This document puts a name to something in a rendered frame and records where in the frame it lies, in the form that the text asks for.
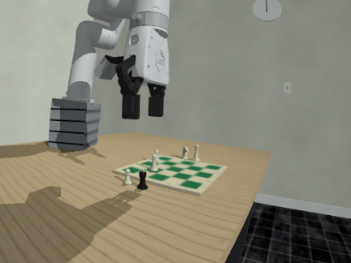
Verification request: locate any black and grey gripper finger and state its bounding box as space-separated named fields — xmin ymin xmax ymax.
xmin=147 ymin=83 xmax=166 ymax=117
xmin=115 ymin=55 xmax=144 ymax=119

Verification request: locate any black rook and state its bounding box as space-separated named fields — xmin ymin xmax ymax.
xmin=137 ymin=171 xmax=148 ymax=190

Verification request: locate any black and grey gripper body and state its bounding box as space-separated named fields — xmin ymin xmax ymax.
xmin=123 ymin=25 xmax=169 ymax=86

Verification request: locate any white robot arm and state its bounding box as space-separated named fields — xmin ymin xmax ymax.
xmin=63 ymin=0 xmax=170 ymax=102

